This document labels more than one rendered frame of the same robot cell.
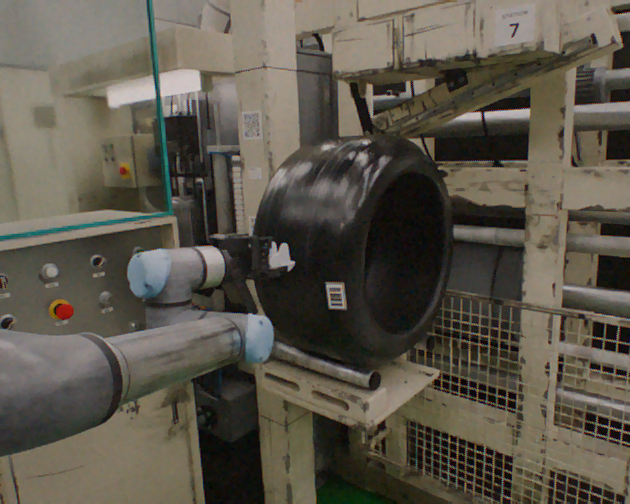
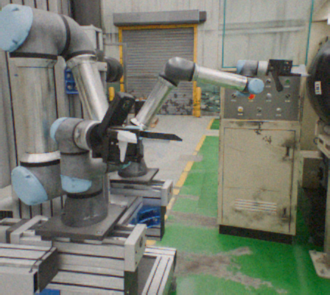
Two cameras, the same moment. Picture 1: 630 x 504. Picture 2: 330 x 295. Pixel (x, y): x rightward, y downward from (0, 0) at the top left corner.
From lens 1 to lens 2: 1.12 m
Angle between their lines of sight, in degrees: 63
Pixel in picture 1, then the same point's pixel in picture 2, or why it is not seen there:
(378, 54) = not seen: outside the picture
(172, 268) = (244, 64)
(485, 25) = not seen: outside the picture
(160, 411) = (280, 147)
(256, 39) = not seen: outside the picture
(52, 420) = (179, 72)
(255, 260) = (281, 68)
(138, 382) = (200, 75)
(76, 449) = (244, 145)
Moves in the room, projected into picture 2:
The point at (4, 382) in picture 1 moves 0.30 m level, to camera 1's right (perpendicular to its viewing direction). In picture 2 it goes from (174, 62) to (208, 58)
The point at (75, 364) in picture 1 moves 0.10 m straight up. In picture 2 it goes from (185, 63) to (185, 41)
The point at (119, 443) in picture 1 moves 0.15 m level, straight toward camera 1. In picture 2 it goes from (260, 151) to (250, 154)
